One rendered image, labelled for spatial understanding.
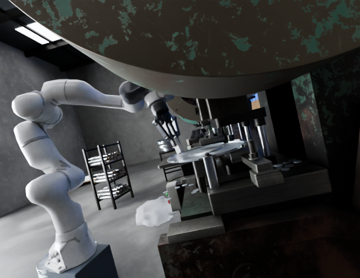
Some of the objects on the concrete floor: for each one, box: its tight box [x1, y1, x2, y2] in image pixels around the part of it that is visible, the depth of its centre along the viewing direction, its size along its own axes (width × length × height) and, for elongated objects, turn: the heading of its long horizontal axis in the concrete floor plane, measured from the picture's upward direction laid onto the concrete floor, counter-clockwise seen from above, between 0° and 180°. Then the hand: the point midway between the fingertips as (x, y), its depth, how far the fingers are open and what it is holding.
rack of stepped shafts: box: [82, 141, 134, 210], centre depth 294 cm, size 43×46×95 cm
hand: (176, 145), depth 81 cm, fingers closed
